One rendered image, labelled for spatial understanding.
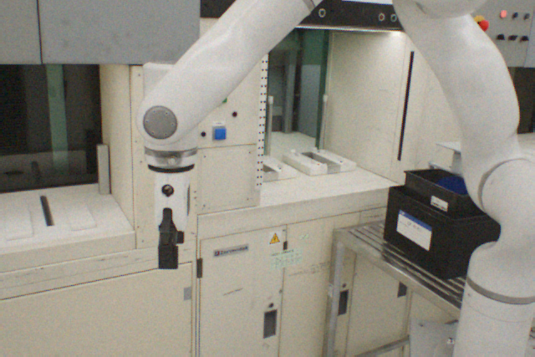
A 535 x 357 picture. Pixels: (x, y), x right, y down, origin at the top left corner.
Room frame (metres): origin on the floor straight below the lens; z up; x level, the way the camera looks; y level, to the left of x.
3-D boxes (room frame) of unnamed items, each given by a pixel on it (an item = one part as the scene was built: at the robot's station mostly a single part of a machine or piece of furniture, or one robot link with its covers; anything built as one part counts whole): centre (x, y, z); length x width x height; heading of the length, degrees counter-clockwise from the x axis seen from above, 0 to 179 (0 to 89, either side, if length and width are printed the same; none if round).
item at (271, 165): (1.65, 0.04, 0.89); 0.22 x 0.21 x 0.04; 30
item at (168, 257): (0.68, 0.15, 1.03); 0.03 x 0.03 x 0.07; 5
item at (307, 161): (1.79, -0.19, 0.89); 0.22 x 0.21 x 0.04; 30
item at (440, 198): (1.31, -0.55, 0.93); 0.24 x 0.20 x 0.32; 24
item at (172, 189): (0.74, 0.16, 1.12); 0.10 x 0.07 x 0.11; 5
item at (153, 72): (0.73, 0.16, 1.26); 0.09 x 0.08 x 0.13; 5
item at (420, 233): (1.31, -0.55, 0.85); 0.28 x 0.28 x 0.17; 24
